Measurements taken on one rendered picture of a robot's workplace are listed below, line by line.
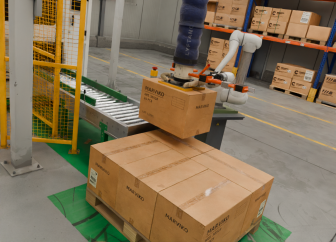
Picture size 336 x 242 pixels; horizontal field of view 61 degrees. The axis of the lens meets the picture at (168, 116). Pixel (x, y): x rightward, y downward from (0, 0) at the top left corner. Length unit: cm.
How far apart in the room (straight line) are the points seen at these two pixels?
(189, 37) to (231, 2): 836
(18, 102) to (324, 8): 972
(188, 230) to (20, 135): 188
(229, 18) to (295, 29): 233
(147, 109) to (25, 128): 118
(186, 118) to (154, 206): 82
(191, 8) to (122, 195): 159
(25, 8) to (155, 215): 197
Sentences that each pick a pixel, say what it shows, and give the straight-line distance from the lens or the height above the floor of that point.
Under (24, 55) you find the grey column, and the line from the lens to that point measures 286.
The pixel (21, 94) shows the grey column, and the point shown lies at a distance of 293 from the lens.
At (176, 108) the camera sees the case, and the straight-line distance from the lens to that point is 251.
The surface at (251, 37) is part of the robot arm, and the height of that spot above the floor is 159.
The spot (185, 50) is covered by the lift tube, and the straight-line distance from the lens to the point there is 256.
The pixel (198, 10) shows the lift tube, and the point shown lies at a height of 173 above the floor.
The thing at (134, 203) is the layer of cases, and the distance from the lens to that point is 221.
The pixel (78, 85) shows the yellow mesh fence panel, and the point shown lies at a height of 81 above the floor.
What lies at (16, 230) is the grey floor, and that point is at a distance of 254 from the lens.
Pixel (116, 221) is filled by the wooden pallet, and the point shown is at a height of 2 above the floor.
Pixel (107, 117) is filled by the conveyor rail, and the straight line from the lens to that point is 301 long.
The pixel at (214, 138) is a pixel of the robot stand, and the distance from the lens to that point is 335.
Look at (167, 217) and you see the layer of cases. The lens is 199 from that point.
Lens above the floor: 164
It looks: 19 degrees down
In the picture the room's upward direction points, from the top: 10 degrees clockwise
